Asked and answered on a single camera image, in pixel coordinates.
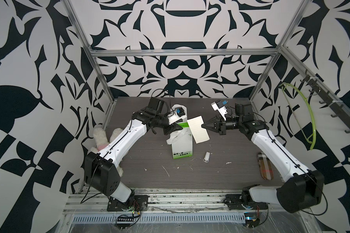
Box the small white stapler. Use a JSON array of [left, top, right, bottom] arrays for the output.
[[203, 152, 211, 163]]

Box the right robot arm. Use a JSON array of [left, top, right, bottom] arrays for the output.
[[201, 101, 326, 213]]

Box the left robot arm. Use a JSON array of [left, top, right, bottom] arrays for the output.
[[84, 98, 182, 206]]

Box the plaid glasses case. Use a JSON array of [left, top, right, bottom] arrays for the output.
[[257, 152, 274, 180]]

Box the white teddy bear pink shirt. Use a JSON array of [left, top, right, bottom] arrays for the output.
[[88, 125, 124, 178]]

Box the black hook rack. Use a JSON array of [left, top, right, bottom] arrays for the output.
[[299, 70, 350, 134]]

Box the green lit controller board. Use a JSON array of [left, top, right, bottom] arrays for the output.
[[244, 213, 260, 229]]

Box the black usb hub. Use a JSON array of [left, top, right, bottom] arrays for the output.
[[115, 215, 136, 226]]

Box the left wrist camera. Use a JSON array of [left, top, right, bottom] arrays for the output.
[[168, 107, 186, 125]]

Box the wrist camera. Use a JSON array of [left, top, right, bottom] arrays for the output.
[[168, 107, 186, 125], [211, 101, 228, 120]]

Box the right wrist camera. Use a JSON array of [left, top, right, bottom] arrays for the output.
[[211, 101, 228, 120]]

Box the aluminium frame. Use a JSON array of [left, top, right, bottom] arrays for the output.
[[65, 1, 350, 198]]

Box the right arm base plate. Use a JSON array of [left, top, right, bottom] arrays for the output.
[[223, 193, 268, 210]]

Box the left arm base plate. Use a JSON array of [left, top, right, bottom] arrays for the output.
[[107, 195, 149, 212]]

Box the green hose loop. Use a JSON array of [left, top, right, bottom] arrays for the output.
[[279, 82, 318, 150]]

